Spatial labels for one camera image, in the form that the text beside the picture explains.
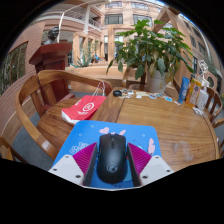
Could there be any yellow liquid bottle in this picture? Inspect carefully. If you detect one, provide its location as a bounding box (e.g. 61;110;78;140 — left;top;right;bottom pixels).
185;74;203;108

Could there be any blue squeeze tube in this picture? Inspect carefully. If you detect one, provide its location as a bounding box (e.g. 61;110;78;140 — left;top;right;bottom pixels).
177;76;190;104

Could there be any red-brown wooden pedestal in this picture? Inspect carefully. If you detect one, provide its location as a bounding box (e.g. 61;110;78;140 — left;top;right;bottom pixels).
28;42;73;101

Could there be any green potted plant, white pot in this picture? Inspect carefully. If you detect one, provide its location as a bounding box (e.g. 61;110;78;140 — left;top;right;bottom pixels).
106;19;196;94

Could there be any white pump bottle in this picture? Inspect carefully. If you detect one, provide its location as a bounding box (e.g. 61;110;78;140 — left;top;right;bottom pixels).
194;87;210;111

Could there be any black computer mouse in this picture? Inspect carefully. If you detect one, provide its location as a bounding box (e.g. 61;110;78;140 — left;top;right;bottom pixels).
96;133;129;185

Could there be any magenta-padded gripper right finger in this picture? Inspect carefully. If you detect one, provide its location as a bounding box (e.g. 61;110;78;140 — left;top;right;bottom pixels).
126;142;175;188

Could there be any blue cartoon print mouse pad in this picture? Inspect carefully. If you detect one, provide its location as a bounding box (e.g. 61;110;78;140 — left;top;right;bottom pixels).
52;119;163;189

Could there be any white plastic packet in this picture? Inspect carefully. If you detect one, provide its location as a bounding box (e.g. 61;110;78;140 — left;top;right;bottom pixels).
192;106;205;117

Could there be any dark bust statue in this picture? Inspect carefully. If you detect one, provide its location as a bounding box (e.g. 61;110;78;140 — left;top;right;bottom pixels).
43;26;61;46

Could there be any red paper bag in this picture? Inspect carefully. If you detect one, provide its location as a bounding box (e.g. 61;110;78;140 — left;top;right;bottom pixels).
61;81;108;127

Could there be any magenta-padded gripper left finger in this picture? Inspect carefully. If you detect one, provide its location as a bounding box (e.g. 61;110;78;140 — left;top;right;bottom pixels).
48;142;99;187

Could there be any white outdoor sculpture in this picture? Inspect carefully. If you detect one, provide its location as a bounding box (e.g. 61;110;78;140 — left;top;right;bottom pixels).
197;59;209;76

